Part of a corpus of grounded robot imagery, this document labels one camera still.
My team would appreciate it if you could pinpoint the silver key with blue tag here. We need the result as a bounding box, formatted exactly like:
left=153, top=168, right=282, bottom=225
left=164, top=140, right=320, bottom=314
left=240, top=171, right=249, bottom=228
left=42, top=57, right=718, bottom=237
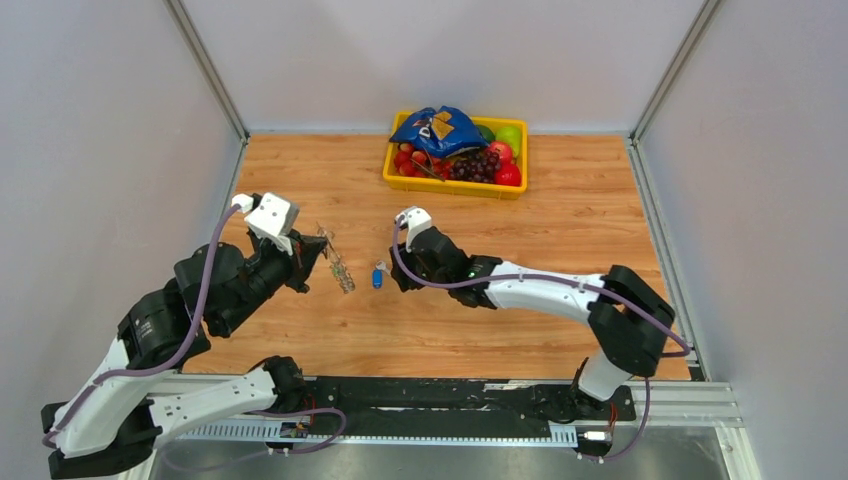
left=371, top=260, right=391, bottom=289

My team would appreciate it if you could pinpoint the large metal key organizer ring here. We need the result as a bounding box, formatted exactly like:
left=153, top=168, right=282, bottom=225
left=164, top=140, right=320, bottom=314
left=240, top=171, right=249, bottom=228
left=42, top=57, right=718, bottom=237
left=315, top=222, right=357, bottom=295

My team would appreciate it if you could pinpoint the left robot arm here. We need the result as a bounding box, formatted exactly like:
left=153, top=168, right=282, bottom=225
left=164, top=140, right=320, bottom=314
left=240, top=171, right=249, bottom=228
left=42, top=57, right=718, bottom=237
left=41, top=233, right=327, bottom=479

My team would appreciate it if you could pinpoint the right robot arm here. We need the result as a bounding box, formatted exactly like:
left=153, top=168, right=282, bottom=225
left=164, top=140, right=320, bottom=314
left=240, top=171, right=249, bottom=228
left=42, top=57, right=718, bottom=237
left=389, top=226, right=689, bottom=418

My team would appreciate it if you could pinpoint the red cherry cluster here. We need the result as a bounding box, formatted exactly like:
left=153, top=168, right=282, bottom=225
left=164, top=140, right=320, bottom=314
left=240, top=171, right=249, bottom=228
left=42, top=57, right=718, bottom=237
left=392, top=143, right=451, bottom=181

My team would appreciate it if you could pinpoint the yellow plastic bin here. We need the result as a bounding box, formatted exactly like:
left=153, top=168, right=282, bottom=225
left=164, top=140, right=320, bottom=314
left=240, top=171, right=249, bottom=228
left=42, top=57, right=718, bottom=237
left=382, top=111, right=528, bottom=200

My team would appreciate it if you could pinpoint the purple grape bunch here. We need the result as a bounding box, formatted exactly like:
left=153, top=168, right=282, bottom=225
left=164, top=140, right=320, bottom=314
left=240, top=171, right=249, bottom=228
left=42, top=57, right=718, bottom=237
left=450, top=150, right=502, bottom=184

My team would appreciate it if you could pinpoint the red tomato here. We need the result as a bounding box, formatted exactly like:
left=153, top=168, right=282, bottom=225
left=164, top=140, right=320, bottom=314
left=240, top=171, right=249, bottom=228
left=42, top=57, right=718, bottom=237
left=494, top=163, right=522, bottom=187

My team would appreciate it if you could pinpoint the blue chips bag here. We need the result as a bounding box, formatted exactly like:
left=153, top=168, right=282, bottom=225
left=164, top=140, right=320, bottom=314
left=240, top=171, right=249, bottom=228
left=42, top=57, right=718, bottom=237
left=389, top=106, right=490, bottom=158

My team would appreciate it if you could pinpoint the red apple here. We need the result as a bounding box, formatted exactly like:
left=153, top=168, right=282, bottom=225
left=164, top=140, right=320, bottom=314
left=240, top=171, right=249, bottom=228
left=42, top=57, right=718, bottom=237
left=486, top=141, right=515, bottom=164

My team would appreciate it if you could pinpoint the dark green avocado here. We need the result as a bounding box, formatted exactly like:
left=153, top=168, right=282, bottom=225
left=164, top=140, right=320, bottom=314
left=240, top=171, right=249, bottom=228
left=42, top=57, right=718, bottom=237
left=476, top=124, right=495, bottom=143

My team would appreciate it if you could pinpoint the green apple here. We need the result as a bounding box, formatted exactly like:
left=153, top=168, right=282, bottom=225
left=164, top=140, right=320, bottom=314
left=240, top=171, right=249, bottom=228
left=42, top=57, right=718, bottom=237
left=495, top=125, right=523, bottom=158

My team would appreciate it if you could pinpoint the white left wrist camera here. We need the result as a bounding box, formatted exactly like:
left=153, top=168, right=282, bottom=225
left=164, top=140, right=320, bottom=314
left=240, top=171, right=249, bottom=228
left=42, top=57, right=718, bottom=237
left=230, top=192, right=300, bottom=256

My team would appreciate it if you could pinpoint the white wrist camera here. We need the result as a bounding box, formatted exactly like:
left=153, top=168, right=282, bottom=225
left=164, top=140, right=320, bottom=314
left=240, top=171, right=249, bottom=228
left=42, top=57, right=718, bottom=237
left=230, top=192, right=300, bottom=256
left=395, top=206, right=433, bottom=252

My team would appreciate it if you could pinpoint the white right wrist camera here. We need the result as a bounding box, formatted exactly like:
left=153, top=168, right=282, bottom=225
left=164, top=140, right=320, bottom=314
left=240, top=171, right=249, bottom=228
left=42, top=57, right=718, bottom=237
left=395, top=206, right=433, bottom=252

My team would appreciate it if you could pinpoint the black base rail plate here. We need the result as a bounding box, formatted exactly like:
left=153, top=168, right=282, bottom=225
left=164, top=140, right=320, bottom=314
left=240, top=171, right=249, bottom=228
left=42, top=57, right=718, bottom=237
left=268, top=376, right=636, bottom=439

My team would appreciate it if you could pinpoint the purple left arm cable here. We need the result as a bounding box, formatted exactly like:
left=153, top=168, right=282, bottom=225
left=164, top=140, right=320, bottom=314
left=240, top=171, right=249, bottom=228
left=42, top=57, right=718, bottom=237
left=40, top=203, right=349, bottom=458

